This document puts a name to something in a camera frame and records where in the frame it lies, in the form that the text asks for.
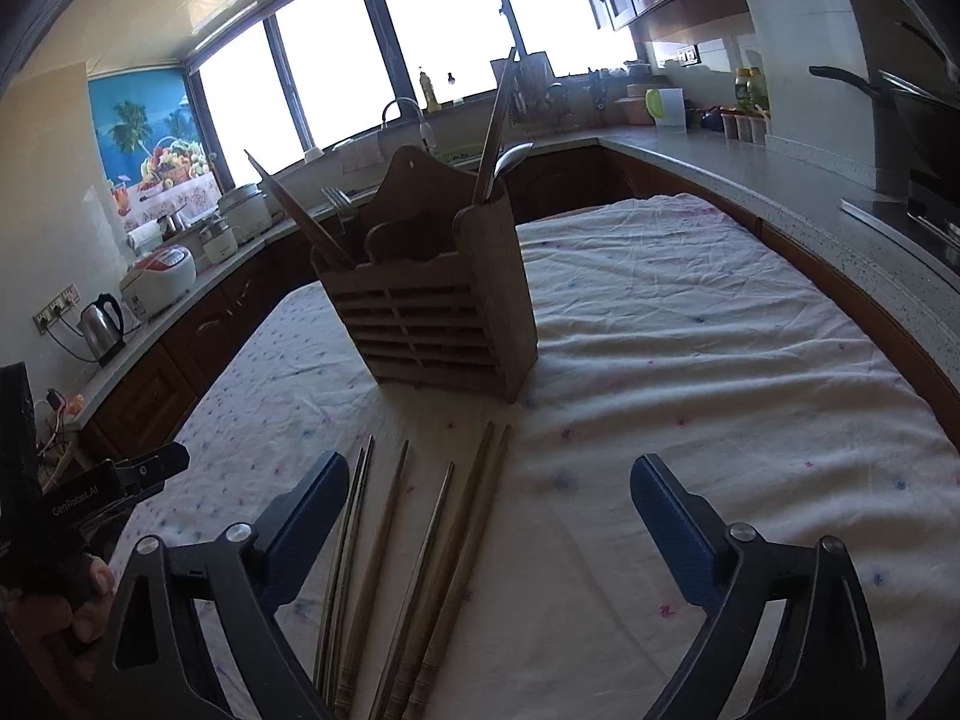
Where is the brown wooden chopstick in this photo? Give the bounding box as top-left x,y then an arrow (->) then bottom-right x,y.
334,442 -> 409,718

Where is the dark brown chopstick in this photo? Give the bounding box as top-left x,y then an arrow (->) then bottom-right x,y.
244,151 -> 355,270

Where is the left hand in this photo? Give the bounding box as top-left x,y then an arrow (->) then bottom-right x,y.
2,556 -> 116,689

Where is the electric kettle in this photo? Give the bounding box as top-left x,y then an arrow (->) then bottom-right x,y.
78,293 -> 125,367

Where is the white rice cooker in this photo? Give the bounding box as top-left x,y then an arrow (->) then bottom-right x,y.
119,245 -> 197,320

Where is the white pot cooker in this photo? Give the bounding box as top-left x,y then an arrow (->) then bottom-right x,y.
218,184 -> 274,245

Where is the fruit poster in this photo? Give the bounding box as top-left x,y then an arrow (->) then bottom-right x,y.
88,68 -> 221,232

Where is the floral white tablecloth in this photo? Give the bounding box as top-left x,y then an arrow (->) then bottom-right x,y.
114,195 -> 958,718

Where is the metal fork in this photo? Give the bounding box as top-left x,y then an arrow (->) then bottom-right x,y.
320,187 -> 358,239

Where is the wooden utensil holder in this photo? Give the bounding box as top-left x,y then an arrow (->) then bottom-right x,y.
319,146 -> 537,401

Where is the gas stove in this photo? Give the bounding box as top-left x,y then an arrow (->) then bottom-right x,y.
839,169 -> 958,278

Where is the sink faucet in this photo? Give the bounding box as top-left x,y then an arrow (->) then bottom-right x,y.
379,96 -> 438,154

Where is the green basin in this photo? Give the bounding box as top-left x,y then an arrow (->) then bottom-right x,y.
434,143 -> 483,169

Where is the metal spoon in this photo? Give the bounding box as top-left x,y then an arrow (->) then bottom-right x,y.
485,142 -> 534,202

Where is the green lid container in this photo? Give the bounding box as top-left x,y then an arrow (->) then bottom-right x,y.
644,88 -> 686,132

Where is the oil bottle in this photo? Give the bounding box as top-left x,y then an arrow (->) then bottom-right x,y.
736,67 -> 770,114

